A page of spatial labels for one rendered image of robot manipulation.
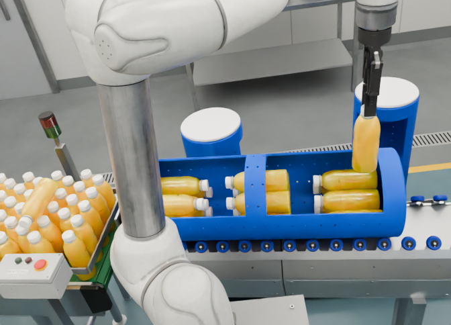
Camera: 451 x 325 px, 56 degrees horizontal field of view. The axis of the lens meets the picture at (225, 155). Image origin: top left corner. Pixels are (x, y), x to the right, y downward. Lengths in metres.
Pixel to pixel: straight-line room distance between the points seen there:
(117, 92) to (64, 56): 4.32
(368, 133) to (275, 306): 0.52
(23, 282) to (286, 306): 0.79
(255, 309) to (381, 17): 0.78
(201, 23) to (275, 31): 4.13
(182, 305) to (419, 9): 4.55
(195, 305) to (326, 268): 0.71
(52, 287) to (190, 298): 0.64
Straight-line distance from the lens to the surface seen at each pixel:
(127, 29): 0.63
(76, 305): 1.72
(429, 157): 3.47
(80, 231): 1.57
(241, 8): 0.72
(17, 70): 5.34
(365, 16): 1.06
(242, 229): 1.36
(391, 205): 1.33
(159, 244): 1.00
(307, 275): 1.53
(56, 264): 1.44
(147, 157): 0.89
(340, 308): 2.48
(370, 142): 1.22
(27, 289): 1.50
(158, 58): 0.64
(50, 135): 1.94
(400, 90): 2.13
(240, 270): 1.53
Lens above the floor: 2.06
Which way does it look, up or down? 36 degrees down
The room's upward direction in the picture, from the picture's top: 10 degrees counter-clockwise
